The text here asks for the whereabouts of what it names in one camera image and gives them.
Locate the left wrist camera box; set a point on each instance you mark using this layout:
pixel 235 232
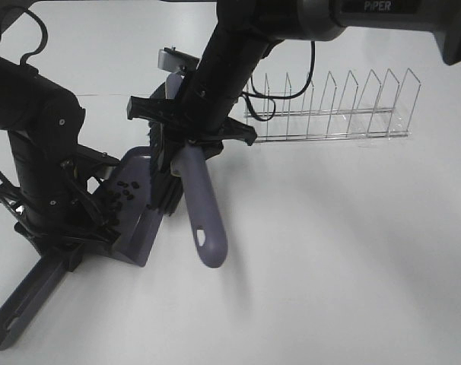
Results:
pixel 95 165

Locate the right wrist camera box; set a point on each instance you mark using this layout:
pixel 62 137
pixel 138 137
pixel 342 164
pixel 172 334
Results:
pixel 174 61

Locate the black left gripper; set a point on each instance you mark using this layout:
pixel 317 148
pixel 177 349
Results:
pixel 52 208

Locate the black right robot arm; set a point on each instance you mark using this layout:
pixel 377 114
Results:
pixel 246 32

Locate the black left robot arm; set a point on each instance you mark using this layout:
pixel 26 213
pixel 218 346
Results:
pixel 38 114

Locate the purple plastic dustpan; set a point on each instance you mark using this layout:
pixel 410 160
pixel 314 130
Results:
pixel 29 296

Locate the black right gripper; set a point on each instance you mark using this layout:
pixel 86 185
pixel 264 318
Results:
pixel 200 109

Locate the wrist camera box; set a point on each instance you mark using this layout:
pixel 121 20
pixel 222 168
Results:
pixel 95 165
pixel 174 61

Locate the purple brush black bristles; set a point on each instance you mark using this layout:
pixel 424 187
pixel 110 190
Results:
pixel 187 178

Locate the chrome wire rack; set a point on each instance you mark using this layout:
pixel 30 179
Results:
pixel 377 107

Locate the pile of coffee beans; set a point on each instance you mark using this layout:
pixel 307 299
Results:
pixel 128 199

